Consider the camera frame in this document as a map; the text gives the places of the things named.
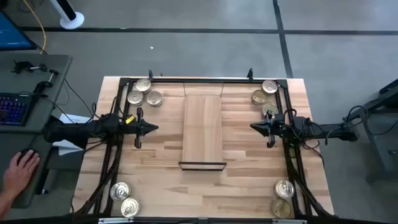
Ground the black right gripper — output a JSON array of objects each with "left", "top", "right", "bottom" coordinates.
[{"left": 250, "top": 110, "right": 285, "bottom": 149}]

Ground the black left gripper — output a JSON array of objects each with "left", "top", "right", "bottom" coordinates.
[{"left": 119, "top": 108, "right": 160, "bottom": 149}]

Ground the blue-label seafood can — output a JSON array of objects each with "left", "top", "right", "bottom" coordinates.
[
  {"left": 146, "top": 90, "right": 164, "bottom": 108},
  {"left": 135, "top": 78, "right": 153, "bottom": 94},
  {"left": 262, "top": 102, "right": 280, "bottom": 116},
  {"left": 120, "top": 196, "right": 141, "bottom": 218},
  {"left": 273, "top": 179, "right": 295, "bottom": 200},
  {"left": 109, "top": 181, "right": 132, "bottom": 202},
  {"left": 127, "top": 90, "right": 145, "bottom": 107},
  {"left": 261, "top": 79, "right": 279, "bottom": 95}
]

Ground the green-label gold seafood can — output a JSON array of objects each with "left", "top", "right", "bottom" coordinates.
[
  {"left": 251, "top": 89, "right": 268, "bottom": 106},
  {"left": 270, "top": 197, "right": 293, "bottom": 220}
]

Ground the wooden tray board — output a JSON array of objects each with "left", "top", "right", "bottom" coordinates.
[{"left": 178, "top": 82, "right": 228, "bottom": 172}]

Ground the person's forearm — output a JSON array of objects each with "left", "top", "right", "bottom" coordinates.
[{"left": 0, "top": 189, "right": 15, "bottom": 220}]

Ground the white paper sheet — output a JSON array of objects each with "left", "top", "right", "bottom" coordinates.
[
  {"left": 52, "top": 139, "right": 85, "bottom": 156},
  {"left": 58, "top": 113, "right": 91, "bottom": 124}
]

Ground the black desk clamp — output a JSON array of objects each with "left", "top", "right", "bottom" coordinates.
[
  {"left": 33, "top": 68, "right": 60, "bottom": 94},
  {"left": 11, "top": 60, "right": 47, "bottom": 75}
]

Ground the grey metal cart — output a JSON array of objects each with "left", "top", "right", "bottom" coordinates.
[{"left": 341, "top": 79, "right": 398, "bottom": 183}]

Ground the black computer mouse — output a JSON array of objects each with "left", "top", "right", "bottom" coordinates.
[{"left": 17, "top": 148, "right": 40, "bottom": 169}]

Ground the white round pole stand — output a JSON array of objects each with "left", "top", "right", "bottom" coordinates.
[{"left": 49, "top": 0, "right": 85, "bottom": 30}]

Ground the backlit black keyboard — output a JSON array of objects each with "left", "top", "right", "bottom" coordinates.
[{"left": 0, "top": 92, "right": 34, "bottom": 127}]

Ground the person's hand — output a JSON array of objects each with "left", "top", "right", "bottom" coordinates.
[{"left": 2, "top": 151, "right": 41, "bottom": 200}]

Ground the grey side desk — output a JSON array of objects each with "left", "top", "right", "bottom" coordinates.
[{"left": 0, "top": 53, "right": 74, "bottom": 209}]

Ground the computer monitor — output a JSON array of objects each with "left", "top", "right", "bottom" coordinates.
[{"left": 0, "top": 11, "right": 37, "bottom": 52}]

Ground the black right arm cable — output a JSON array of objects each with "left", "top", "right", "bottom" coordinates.
[{"left": 281, "top": 107, "right": 327, "bottom": 156}]

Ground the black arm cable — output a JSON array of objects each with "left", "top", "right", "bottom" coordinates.
[
  {"left": 281, "top": 107, "right": 327, "bottom": 156},
  {"left": 91, "top": 96, "right": 125, "bottom": 125}
]

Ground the black aluminium table frame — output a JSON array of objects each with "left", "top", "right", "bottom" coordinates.
[{"left": 73, "top": 76, "right": 335, "bottom": 218}]

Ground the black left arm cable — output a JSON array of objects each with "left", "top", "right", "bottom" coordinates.
[{"left": 91, "top": 96, "right": 125, "bottom": 125}]

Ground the black desk cable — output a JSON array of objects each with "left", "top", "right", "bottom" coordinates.
[{"left": 62, "top": 78, "right": 98, "bottom": 121}]

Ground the long silver edge bracket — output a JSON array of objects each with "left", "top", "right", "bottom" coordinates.
[
  {"left": 98, "top": 217, "right": 135, "bottom": 224},
  {"left": 272, "top": 218, "right": 308, "bottom": 224}
]

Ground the black cart cable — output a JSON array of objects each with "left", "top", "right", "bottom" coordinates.
[{"left": 345, "top": 105, "right": 398, "bottom": 137}]

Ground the yellow floor cable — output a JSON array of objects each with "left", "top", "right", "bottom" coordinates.
[{"left": 22, "top": 0, "right": 47, "bottom": 54}]

